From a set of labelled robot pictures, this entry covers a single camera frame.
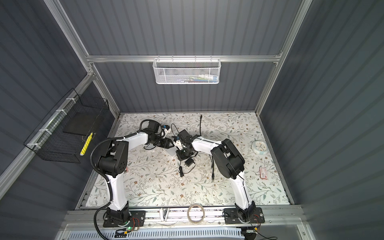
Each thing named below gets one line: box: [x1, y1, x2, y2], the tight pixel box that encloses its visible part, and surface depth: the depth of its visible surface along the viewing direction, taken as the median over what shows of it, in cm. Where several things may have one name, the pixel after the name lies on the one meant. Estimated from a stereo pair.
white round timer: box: [251, 140, 268, 155], surface depth 99 cm
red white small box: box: [260, 167, 268, 180], surface depth 89 cm
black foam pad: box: [62, 110, 102, 136], surface depth 76 cm
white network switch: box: [162, 146, 178, 158], surface depth 98 cm
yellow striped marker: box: [79, 132, 94, 156], surface depth 71 cm
